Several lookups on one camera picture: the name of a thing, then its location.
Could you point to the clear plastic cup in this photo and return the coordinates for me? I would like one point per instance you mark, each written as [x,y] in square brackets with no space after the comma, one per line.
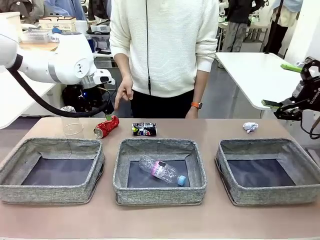
[72,128]

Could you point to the person's right forearm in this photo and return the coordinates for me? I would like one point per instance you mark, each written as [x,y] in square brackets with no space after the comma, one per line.
[123,66]

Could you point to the crushed red can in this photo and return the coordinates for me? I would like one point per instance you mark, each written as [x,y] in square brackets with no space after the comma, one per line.
[107,126]

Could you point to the white storage box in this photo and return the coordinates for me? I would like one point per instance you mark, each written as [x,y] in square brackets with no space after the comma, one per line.
[10,22]

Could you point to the person's right hand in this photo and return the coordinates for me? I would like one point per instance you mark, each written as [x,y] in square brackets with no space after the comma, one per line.
[125,87]

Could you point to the wooden desk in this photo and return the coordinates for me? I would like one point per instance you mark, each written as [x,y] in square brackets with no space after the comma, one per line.
[37,46]

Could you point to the grey fabric basket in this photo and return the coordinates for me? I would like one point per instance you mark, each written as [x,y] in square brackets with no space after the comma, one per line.
[160,193]
[270,195]
[50,193]

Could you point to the crushed black can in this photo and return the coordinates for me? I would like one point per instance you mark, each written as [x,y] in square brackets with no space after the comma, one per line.
[144,129]

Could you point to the background person in beige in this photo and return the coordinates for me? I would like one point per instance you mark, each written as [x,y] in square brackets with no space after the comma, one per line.
[282,15]

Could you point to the blue cloth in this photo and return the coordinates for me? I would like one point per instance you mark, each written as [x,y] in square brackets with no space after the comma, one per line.
[55,30]

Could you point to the dark blue water bottle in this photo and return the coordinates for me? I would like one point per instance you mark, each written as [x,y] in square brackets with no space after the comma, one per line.
[92,46]

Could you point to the person in white sweater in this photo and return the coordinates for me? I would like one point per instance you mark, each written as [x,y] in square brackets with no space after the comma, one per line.
[170,50]

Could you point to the background person in dark top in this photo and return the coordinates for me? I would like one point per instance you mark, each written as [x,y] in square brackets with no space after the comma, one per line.
[237,15]

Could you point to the white desk with lower shelf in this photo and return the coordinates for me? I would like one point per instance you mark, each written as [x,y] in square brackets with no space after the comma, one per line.
[105,56]

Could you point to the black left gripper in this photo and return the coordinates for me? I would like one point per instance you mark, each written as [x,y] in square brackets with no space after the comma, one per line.
[92,97]

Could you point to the clear bottle with pink label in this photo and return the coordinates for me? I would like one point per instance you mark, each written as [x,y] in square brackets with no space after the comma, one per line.
[160,170]

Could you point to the black backpack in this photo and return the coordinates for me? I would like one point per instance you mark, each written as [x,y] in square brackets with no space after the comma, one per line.
[70,97]

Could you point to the person's left hand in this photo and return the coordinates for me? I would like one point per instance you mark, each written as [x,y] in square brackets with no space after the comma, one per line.
[193,113]

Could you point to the person's left forearm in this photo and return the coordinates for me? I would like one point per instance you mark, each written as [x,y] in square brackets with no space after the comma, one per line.
[201,86]

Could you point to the hanging dark jacket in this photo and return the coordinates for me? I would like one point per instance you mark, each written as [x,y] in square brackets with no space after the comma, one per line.
[100,7]

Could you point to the crumpled foil ball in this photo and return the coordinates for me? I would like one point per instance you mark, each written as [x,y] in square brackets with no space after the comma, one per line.
[68,109]

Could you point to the hanging light blue shirt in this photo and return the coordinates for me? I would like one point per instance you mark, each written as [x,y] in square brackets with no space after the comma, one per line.
[72,7]

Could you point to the clear storage bin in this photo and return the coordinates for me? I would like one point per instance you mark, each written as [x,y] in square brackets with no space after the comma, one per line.
[102,42]

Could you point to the clear plastic basket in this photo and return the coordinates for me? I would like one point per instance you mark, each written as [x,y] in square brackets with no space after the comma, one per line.
[35,36]

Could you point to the small black device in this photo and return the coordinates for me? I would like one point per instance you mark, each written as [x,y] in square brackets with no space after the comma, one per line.
[103,51]

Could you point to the white cylindrical container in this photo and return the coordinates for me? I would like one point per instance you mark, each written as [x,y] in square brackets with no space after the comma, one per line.
[81,27]

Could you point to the white paper ball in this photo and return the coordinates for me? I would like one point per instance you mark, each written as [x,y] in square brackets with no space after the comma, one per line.
[250,127]

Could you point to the white and black case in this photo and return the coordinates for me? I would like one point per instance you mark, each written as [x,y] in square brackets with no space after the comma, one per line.
[101,28]

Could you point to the orange wrist watch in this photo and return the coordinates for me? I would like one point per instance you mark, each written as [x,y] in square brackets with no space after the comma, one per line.
[197,105]

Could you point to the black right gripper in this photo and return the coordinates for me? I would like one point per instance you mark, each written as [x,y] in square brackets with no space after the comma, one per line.
[310,95]

